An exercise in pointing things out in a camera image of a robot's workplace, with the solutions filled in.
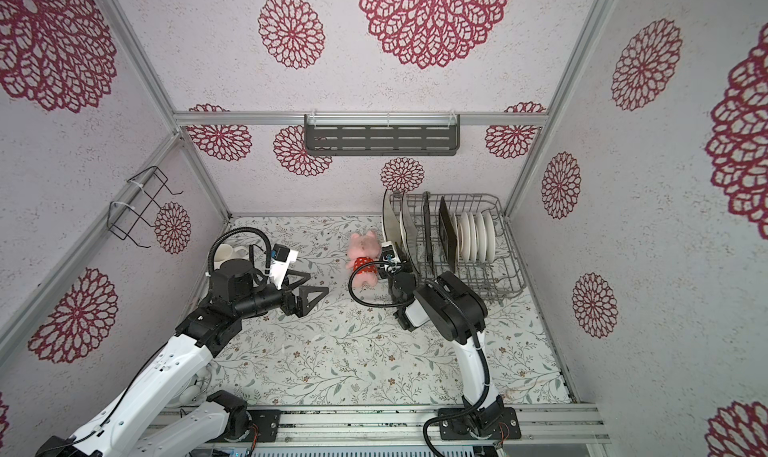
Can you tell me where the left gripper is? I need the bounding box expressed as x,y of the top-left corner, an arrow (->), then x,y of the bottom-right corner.
236,272 -> 329,320

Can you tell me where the white square plate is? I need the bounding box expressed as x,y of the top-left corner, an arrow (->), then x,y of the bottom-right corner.
381,189 -> 403,255
400,194 -> 418,263

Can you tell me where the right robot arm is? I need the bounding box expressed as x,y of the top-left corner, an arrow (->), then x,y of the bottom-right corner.
376,246 -> 505,437

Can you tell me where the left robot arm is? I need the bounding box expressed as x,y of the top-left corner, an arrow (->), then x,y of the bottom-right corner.
37,260 -> 329,456

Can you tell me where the pink plush pig toy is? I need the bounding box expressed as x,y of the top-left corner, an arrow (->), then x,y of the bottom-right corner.
346,230 -> 381,290

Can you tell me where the black square plate right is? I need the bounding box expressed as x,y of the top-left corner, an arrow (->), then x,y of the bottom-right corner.
438,197 -> 458,273

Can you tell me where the white mug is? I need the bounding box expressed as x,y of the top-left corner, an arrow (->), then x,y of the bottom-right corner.
214,243 -> 249,268

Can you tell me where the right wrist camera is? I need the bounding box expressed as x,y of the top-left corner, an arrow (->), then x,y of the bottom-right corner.
380,241 -> 402,274

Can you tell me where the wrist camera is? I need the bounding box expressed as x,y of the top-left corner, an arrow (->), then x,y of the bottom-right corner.
380,241 -> 402,274
269,244 -> 298,290

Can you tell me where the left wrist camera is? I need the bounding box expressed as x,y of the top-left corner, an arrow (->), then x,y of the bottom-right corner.
269,244 -> 298,290

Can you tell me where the grey wire dish rack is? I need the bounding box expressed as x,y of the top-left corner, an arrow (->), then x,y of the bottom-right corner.
382,191 -> 527,301

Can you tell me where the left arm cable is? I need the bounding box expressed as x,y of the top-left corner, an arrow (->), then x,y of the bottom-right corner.
206,226 -> 274,278

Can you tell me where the grey wall shelf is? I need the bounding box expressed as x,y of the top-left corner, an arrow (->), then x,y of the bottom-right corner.
304,114 -> 461,157

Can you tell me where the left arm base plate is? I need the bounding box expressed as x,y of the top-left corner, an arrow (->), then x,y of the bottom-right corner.
209,409 -> 282,445

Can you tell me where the aluminium mounting rail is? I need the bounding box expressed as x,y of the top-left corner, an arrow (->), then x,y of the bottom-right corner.
145,404 -> 611,451

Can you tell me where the black wire wall hook rack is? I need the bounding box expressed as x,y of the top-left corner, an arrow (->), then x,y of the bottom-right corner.
105,166 -> 182,249

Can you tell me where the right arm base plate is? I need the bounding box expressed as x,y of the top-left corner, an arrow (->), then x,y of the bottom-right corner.
437,408 -> 522,441

